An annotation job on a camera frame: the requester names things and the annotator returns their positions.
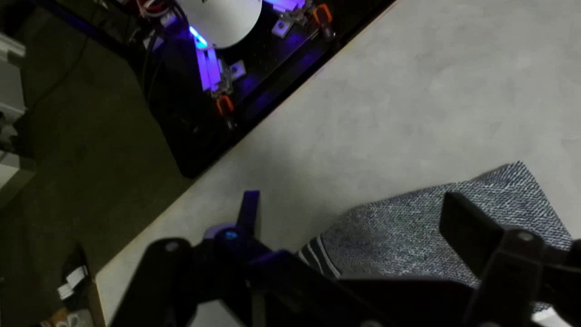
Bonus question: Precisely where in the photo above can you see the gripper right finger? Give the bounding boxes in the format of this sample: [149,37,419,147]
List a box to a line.
[438,191,581,327]

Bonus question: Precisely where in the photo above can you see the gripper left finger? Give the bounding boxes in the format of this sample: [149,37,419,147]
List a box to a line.
[109,190,350,327]

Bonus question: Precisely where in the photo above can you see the grey woven striped towel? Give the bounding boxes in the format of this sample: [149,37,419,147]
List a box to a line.
[297,161,573,314]

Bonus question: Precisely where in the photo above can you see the orange clamp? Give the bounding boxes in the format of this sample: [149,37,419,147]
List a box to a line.
[215,93,237,130]
[312,4,337,40]

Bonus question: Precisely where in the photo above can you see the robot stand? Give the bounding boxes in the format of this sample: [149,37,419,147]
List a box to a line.
[144,0,396,178]

